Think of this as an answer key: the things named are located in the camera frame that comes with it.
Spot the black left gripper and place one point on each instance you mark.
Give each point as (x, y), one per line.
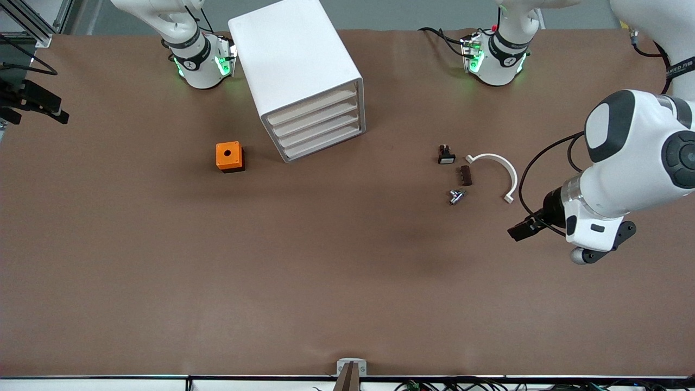
(551, 209)

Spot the white table frame rail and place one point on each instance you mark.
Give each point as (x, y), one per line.
(108, 383)

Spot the brown table mat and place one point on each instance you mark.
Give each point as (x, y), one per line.
(347, 298)

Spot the black white push button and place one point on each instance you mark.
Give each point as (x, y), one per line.
(446, 157)

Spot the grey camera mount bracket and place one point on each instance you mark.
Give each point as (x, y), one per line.
(351, 370)

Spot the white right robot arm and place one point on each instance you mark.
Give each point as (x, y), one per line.
(201, 70)

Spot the silver key switch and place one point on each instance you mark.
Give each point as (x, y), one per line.
(456, 196)

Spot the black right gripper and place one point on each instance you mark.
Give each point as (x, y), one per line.
(15, 98)

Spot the white drawer cabinet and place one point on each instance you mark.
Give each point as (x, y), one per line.
(293, 54)

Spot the orange button enclosure box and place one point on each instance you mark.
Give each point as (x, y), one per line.
(228, 156)

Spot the aluminium frame profile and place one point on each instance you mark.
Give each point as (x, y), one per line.
(43, 39)

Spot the brown terminal block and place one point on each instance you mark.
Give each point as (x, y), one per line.
(465, 175)

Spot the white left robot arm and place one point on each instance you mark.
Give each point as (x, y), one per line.
(635, 163)

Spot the white plastic drawer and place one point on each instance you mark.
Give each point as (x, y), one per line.
(314, 108)
(322, 140)
(319, 129)
(316, 118)

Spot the white curved plastic bracket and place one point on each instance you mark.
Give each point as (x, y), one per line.
(511, 174)

